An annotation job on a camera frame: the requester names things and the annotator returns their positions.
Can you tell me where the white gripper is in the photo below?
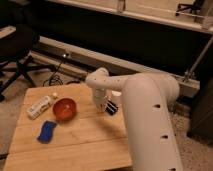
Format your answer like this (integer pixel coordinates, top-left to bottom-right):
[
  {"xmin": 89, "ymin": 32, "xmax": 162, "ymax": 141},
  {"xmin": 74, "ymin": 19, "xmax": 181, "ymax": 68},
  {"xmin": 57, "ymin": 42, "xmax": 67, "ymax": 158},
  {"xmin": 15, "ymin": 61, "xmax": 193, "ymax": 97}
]
[{"xmin": 92, "ymin": 89, "xmax": 108, "ymax": 112}]

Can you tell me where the black eraser block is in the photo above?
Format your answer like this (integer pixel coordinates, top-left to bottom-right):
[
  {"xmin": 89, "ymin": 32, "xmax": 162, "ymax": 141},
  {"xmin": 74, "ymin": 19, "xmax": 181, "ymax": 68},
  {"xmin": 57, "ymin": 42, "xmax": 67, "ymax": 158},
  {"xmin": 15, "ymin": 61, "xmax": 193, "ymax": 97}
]
[{"xmin": 105, "ymin": 101, "xmax": 118, "ymax": 115}]

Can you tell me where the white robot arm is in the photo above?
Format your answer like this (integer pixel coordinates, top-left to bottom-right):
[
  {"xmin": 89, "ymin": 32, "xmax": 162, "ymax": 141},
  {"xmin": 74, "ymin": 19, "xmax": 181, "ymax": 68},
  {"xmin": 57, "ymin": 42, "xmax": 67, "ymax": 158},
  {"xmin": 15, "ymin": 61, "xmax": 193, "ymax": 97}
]
[{"xmin": 86, "ymin": 68, "xmax": 183, "ymax": 171}]

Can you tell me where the orange bowl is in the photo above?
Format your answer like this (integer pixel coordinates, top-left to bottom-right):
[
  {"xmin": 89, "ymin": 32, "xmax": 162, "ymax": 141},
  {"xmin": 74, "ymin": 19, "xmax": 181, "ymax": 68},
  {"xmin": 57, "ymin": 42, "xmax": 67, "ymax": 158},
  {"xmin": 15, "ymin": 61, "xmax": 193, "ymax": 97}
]
[{"xmin": 53, "ymin": 98, "xmax": 77, "ymax": 121}]

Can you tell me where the blue sponge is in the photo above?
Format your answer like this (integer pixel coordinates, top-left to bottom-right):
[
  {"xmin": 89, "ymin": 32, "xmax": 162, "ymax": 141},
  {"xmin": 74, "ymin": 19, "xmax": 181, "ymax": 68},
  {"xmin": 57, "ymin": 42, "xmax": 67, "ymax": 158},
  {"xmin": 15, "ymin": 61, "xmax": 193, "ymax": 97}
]
[{"xmin": 37, "ymin": 121, "xmax": 57, "ymax": 143}]

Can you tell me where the white remote control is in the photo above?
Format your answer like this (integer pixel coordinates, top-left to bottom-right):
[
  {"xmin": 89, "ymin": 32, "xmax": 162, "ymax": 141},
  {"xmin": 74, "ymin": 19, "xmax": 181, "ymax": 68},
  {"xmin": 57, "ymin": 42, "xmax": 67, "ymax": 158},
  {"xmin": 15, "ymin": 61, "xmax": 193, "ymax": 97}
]
[{"xmin": 27, "ymin": 96, "xmax": 53, "ymax": 119}]

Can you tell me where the black office chair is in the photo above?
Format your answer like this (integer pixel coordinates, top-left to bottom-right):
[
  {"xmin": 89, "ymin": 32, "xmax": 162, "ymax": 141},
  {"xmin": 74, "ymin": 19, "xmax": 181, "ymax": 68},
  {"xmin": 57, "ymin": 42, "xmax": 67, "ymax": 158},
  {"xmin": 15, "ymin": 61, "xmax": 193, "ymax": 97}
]
[{"xmin": 0, "ymin": 24, "xmax": 56, "ymax": 102}]

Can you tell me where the distant office chair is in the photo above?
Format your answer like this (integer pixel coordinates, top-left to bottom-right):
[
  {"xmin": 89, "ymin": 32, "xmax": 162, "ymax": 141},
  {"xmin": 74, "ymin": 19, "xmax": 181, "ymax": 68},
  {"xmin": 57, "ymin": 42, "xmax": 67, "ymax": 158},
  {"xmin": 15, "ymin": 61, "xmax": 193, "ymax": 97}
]
[{"xmin": 175, "ymin": 0, "xmax": 204, "ymax": 16}]

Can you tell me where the black cable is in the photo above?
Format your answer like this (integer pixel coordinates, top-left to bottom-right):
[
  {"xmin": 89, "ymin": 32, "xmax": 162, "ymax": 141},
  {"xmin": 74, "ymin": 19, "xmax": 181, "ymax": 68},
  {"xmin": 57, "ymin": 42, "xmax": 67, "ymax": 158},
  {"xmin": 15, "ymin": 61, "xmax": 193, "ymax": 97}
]
[{"xmin": 41, "ymin": 53, "xmax": 83, "ymax": 88}]

